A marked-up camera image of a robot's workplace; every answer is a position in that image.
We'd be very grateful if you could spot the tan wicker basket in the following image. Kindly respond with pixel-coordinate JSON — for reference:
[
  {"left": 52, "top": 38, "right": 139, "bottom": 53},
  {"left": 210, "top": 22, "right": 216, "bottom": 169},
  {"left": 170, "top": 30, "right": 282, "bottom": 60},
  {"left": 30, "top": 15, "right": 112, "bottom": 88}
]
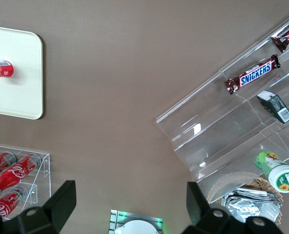
[{"left": 206, "top": 170, "right": 285, "bottom": 225}]

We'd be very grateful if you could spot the Snickers chocolate bar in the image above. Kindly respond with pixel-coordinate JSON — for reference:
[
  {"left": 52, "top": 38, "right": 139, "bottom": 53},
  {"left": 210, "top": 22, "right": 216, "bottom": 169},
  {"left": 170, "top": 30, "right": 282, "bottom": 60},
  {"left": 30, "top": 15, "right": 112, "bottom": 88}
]
[
  {"left": 223, "top": 54, "right": 281, "bottom": 97},
  {"left": 270, "top": 20, "right": 289, "bottom": 53}
]

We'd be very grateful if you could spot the red white drink can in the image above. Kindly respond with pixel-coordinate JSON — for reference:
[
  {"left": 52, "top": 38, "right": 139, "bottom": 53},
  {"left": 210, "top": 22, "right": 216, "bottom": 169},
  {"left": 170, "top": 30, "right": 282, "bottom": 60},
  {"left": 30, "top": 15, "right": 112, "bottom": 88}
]
[{"left": 0, "top": 59, "right": 15, "bottom": 81}]

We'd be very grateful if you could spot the green bottle white cap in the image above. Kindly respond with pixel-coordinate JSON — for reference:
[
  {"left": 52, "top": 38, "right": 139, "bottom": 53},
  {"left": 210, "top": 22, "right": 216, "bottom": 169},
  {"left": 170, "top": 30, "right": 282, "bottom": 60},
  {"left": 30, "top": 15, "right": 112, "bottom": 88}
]
[{"left": 253, "top": 151, "right": 289, "bottom": 195}]

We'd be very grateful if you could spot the silver foil packet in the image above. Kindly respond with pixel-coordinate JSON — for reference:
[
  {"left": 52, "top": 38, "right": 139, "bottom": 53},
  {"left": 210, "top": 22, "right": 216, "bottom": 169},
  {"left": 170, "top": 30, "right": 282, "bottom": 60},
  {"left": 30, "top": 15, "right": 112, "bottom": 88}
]
[
  {"left": 233, "top": 187, "right": 284, "bottom": 206},
  {"left": 221, "top": 192, "right": 281, "bottom": 224}
]

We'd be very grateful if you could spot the dark green small box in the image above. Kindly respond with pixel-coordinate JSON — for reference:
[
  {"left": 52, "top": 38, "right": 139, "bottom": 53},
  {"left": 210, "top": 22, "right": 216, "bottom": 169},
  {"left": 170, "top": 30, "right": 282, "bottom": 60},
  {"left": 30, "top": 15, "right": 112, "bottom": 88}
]
[{"left": 256, "top": 90, "right": 289, "bottom": 125}]

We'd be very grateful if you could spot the clear acrylic bottle rack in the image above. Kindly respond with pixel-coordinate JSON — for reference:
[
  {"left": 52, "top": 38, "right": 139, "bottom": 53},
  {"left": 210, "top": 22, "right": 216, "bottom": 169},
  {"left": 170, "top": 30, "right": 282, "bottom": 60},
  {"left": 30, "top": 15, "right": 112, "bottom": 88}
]
[{"left": 0, "top": 143, "right": 51, "bottom": 220}]

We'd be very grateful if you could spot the cream plastic tray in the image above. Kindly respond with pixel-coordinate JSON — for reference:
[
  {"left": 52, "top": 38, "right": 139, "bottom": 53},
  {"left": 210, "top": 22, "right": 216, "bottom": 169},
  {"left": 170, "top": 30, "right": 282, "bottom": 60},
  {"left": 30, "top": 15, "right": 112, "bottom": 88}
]
[{"left": 0, "top": 25, "right": 44, "bottom": 120}]

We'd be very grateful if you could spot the red Coca-Cola aluminium bottle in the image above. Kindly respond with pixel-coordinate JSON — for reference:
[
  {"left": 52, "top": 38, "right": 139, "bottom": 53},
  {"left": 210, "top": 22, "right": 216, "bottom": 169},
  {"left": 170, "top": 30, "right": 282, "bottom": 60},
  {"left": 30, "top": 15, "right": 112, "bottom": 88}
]
[
  {"left": 0, "top": 186, "right": 28, "bottom": 220},
  {"left": 0, "top": 153, "right": 42, "bottom": 203},
  {"left": 0, "top": 151, "right": 18, "bottom": 182}
]

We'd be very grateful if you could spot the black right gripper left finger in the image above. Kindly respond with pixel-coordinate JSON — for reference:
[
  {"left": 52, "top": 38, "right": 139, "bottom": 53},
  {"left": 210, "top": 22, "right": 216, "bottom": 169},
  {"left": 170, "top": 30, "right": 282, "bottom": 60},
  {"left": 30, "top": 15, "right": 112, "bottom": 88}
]
[{"left": 3, "top": 180, "right": 77, "bottom": 234}]

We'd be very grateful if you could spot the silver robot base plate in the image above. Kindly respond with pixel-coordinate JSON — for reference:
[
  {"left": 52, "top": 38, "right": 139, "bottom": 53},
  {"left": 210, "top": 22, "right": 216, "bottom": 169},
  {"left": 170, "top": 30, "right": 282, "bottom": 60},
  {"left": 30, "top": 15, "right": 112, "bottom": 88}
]
[{"left": 109, "top": 209, "right": 164, "bottom": 234}]

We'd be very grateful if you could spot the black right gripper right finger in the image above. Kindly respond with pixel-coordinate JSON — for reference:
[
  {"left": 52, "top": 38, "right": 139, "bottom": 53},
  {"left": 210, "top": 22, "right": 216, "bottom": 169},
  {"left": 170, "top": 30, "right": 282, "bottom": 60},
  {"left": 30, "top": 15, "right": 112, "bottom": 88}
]
[{"left": 181, "top": 181, "right": 248, "bottom": 234}]

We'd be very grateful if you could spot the clear acrylic tiered display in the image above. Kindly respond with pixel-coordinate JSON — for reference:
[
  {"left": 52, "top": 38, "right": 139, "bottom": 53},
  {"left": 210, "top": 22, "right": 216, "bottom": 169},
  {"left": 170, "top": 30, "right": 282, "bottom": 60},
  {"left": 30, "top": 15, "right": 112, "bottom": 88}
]
[{"left": 156, "top": 11, "right": 289, "bottom": 206}]

